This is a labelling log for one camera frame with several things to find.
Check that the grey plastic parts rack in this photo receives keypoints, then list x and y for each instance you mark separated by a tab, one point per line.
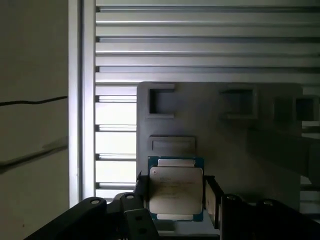
220	150

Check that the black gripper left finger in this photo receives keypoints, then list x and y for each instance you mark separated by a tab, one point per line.
75	217

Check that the grey metal stand leg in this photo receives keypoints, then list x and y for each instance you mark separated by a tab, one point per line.
32	155

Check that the silver CPU with green rim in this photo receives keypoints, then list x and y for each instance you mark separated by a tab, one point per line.
175	190

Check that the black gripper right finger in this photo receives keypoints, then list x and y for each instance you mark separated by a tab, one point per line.
250	220

